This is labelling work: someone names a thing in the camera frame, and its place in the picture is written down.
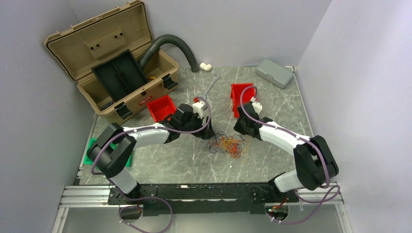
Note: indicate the red bin right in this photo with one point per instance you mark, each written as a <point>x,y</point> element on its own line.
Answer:
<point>236,90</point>

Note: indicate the red bin near toolbox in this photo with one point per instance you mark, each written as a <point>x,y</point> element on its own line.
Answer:
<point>161,108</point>

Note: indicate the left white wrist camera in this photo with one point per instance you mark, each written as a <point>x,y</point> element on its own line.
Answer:
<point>199,107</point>

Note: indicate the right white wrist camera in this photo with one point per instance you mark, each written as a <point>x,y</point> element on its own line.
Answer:
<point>257,106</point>

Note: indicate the steel open-end wrench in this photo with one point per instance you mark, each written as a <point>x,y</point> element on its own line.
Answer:
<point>215,78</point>

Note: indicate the tan open toolbox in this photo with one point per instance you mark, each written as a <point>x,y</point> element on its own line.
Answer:
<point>102,38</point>

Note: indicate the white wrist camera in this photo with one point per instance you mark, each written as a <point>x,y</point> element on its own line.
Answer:
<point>199,107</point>
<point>257,106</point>

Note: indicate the white pipe fitting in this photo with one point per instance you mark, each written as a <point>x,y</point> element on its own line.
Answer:
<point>205,67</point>

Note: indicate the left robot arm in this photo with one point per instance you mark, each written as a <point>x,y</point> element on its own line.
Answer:
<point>113,148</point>

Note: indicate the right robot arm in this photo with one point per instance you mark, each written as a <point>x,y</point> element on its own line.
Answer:
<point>312,155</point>

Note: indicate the black aluminium base frame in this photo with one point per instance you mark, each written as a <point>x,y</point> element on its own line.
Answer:
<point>198,198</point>

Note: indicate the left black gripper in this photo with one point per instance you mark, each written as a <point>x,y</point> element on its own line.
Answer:
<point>206,133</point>

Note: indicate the grey plastic case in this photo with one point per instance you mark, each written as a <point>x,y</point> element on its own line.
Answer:
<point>274,73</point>

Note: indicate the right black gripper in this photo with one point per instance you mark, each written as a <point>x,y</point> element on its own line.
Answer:
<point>237,128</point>

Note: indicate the black toolbox tray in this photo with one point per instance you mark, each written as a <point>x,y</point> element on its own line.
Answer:
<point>121,75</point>

